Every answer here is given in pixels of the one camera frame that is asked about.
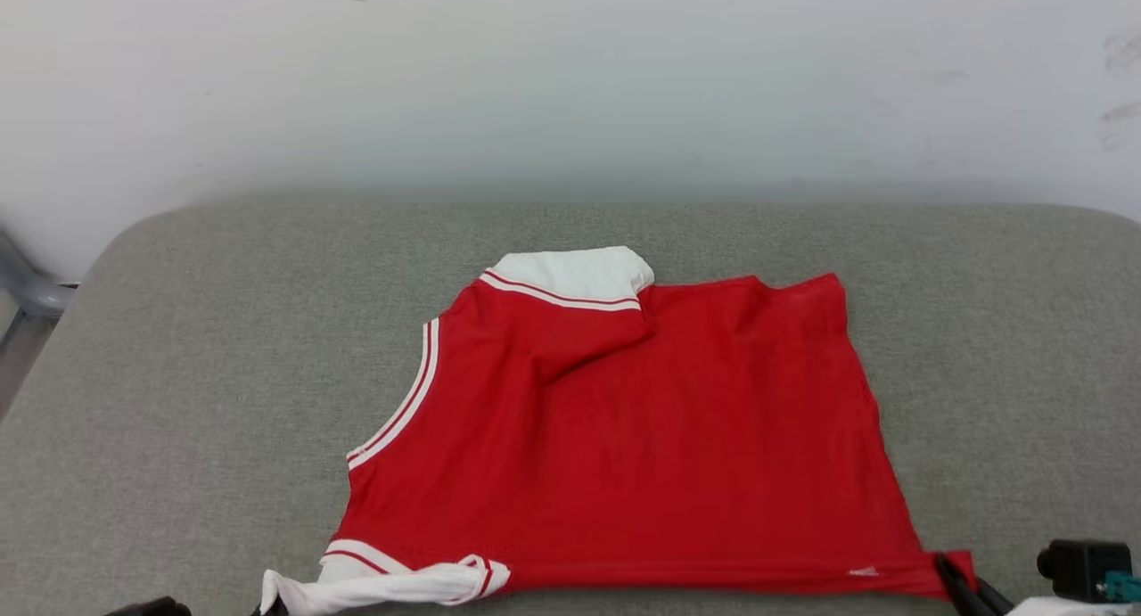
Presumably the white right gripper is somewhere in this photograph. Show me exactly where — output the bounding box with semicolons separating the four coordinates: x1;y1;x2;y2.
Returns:
933;552;1124;616

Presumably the red white sleeveless jersey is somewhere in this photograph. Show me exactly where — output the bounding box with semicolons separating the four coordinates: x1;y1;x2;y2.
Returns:
259;246;977;616

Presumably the grey fabric sofa seat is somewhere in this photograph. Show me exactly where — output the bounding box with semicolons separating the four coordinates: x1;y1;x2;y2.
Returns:
0;201;1141;616

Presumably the grey chair leg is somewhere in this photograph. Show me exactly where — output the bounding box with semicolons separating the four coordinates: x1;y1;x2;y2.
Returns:
0;228;79;349

